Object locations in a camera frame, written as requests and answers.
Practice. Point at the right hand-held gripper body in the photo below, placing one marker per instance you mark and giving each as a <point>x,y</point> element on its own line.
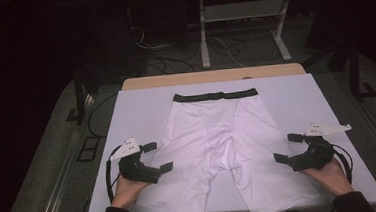
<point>316,157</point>

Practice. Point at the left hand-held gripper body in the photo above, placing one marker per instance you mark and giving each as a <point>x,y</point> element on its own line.
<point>135,171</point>

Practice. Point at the white shorts with black waistband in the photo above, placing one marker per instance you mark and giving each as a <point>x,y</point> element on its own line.
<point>211,134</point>

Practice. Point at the person's left hand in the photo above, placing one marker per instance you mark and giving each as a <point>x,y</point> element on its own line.
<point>127,192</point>

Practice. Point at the person's right hand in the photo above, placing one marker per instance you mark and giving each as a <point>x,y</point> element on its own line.
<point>333,177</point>

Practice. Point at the black floor outlet plate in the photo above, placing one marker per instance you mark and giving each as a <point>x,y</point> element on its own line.
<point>88,149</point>

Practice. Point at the black metal stand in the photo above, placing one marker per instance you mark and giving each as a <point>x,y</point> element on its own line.
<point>354,74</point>
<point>79,100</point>

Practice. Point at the white metal stand frame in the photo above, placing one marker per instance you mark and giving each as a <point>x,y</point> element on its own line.
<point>203,34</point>

